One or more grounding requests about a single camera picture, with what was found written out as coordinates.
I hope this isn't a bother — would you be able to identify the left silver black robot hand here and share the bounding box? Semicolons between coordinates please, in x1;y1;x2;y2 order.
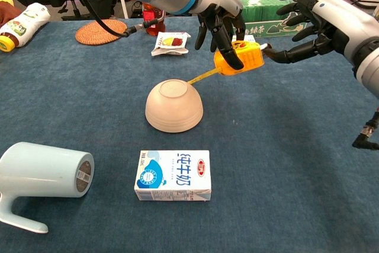
194;0;247;71

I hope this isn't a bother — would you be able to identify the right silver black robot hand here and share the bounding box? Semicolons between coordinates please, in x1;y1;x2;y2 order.
264;0;373;66

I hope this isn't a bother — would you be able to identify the yellow tape measure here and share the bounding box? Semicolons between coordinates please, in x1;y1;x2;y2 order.
187;40;269;85

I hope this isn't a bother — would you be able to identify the clear box of green tea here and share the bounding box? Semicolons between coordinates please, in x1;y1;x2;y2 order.
233;0;317;39

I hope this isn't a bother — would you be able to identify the small purple white box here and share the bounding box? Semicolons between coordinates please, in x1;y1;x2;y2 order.
231;34;258;44

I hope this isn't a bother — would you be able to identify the white snack packet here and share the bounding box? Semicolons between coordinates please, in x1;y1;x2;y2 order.
150;31;192;57

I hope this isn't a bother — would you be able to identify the honey bottle with yellow cap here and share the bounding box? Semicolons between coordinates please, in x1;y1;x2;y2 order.
142;2;166;37

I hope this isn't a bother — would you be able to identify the beige ceramic bowl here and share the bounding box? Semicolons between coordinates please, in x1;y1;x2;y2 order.
144;79;204;133

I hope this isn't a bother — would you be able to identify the round woven rattan coaster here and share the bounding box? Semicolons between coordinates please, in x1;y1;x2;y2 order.
75;19;129;46

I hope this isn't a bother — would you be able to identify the blue table cloth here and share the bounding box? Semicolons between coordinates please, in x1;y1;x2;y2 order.
0;12;379;253

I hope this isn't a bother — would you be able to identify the white blue milk carton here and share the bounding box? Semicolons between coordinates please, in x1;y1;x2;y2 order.
133;149;213;202

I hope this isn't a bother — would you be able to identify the white squeeze bottle yellow cap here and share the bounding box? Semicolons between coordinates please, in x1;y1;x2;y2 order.
0;2;52;53

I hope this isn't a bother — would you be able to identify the white metal frame post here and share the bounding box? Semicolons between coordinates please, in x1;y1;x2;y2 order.
117;0;130;19

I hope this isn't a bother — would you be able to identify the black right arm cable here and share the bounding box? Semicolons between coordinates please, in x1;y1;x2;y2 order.
351;106;379;150

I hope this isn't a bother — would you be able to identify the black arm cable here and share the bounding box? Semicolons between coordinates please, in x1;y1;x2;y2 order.
63;0;159;38
351;106;379;150

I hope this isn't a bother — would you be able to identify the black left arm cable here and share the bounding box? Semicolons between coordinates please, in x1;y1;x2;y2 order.
63;0;159;38

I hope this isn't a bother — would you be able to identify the light blue handled mug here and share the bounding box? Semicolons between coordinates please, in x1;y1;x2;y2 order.
0;142;95;234

